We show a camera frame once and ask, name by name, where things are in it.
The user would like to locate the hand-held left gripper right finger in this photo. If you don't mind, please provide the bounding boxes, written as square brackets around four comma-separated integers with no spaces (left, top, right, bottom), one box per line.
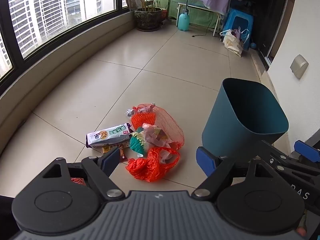
[191,146,278,201]

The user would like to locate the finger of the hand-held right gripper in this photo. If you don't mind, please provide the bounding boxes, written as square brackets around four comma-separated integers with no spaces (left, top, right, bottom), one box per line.
[259,140,304,180]
[294,140,320,172]

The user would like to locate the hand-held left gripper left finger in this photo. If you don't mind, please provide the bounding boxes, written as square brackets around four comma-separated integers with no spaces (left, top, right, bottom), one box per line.
[40,146,126,201]

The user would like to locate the brown yellow snack wrapper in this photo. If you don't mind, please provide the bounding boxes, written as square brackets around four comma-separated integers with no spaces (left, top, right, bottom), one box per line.
[101,144,120,155]

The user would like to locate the purple white snack packet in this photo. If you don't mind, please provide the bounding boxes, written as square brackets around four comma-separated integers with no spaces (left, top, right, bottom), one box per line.
[86,123,132,148]

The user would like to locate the teal paper sheet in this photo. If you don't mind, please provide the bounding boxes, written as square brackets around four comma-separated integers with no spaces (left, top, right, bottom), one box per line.
[129,127,148,155]

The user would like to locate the orange plastic bag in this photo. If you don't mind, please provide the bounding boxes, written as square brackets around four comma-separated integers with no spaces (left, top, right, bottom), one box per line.
[126,147,181,182]

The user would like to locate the teal plastic bin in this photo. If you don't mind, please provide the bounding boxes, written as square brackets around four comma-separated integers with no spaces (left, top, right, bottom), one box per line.
[201,77,289,164]

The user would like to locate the clear plastic wrapper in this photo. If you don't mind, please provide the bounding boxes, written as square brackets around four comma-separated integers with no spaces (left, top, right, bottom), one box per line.
[142,123,173,148]

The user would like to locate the orange mesh bag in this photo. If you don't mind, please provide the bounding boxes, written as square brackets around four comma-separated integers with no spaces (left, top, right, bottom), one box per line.
[131,102,185,148]

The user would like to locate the red woven mat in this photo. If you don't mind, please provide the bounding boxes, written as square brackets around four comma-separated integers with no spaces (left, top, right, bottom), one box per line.
[71,177,87,187]

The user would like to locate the white tote bag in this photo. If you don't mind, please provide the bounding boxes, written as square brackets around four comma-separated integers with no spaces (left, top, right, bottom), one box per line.
[219,29,244,57]

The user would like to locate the dark sliding door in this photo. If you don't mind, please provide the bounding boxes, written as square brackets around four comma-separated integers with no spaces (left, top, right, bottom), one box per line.
[231,0,293,68]

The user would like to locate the blue plastic stool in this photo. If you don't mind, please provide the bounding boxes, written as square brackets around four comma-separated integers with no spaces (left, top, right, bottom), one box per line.
[222,8,254,51]

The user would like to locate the teal spray bottle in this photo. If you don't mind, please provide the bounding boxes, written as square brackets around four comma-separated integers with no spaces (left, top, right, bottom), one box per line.
[177,0,190,31]

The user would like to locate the white metal table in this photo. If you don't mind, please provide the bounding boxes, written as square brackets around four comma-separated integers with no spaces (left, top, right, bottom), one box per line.
[172,2,222,37]

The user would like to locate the green potted plant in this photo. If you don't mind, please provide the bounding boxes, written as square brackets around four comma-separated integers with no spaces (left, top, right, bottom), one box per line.
[140,0,168,12]

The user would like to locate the large black-framed window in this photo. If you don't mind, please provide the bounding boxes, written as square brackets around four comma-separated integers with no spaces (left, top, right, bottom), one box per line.
[0,0,157,80]

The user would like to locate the green cloth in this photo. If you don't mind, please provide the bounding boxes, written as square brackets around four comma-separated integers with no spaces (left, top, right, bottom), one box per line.
[154,0,223,30]

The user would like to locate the grey wall socket cover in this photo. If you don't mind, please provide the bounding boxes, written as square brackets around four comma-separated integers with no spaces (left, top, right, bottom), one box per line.
[290,54,309,80]

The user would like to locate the black power cable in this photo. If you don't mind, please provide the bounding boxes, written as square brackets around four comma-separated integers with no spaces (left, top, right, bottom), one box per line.
[192,12,214,38]

